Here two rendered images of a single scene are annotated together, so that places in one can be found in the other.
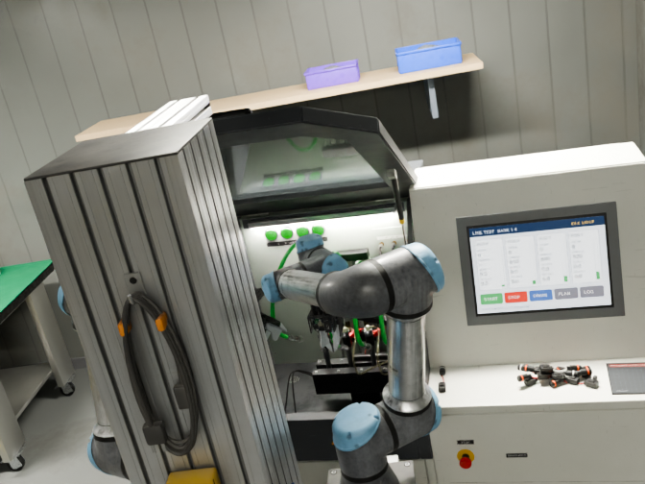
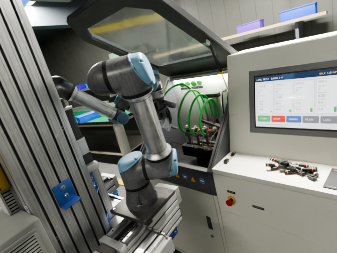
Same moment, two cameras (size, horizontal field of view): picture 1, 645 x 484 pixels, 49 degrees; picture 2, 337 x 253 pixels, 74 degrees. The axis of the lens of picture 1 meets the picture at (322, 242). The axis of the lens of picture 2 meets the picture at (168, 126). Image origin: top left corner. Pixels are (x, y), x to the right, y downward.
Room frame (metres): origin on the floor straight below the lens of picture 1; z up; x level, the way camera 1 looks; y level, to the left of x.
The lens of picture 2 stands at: (0.72, -0.64, 1.64)
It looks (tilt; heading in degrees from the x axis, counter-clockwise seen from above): 17 degrees down; 31
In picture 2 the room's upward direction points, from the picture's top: 14 degrees counter-clockwise
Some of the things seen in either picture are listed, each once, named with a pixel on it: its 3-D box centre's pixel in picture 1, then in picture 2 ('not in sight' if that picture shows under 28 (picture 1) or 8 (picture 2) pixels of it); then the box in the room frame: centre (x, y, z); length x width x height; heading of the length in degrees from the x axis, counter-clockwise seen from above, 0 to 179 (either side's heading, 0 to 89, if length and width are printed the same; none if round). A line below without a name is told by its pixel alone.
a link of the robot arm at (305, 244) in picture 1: (312, 255); (153, 81); (1.80, 0.03, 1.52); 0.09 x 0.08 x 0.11; 23
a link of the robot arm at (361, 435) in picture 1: (361, 437); (134, 168); (1.40, 0.00, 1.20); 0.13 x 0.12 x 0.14; 113
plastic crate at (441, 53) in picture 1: (428, 55); (298, 12); (3.72, -0.73, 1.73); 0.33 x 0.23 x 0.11; 82
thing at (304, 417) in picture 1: (321, 436); (173, 171); (1.90, 0.13, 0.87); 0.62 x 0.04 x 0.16; 74
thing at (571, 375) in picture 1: (556, 373); (291, 166); (1.78, -0.60, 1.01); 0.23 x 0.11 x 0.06; 74
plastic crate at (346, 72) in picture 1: (332, 74); (249, 26); (3.79, -0.23, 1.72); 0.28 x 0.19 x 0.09; 82
